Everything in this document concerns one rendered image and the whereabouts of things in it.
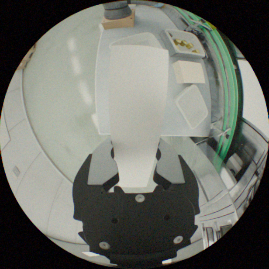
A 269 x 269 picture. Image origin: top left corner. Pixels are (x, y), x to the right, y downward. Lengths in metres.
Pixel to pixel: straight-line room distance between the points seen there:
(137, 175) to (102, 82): 0.44
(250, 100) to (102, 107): 0.95
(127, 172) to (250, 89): 0.78
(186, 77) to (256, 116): 0.57
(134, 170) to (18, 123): 3.25
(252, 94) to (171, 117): 0.66
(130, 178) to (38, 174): 3.02
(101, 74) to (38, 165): 2.96
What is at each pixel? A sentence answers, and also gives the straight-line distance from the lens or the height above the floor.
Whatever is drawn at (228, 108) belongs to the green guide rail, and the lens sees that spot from 0.65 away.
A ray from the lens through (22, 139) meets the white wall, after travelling 3.12.
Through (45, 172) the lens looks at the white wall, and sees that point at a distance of 3.18.
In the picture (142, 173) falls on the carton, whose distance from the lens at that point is 0.16.
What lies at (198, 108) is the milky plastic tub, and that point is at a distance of 0.63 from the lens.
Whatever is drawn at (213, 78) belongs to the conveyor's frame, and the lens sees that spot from 0.67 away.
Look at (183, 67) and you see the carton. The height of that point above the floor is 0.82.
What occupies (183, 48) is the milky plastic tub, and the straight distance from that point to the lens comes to 0.62.
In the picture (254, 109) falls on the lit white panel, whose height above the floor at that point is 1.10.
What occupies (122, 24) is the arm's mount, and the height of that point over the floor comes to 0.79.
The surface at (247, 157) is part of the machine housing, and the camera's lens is 0.89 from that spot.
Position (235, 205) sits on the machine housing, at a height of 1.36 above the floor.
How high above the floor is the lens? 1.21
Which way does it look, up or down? 61 degrees down
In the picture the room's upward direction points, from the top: 177 degrees clockwise
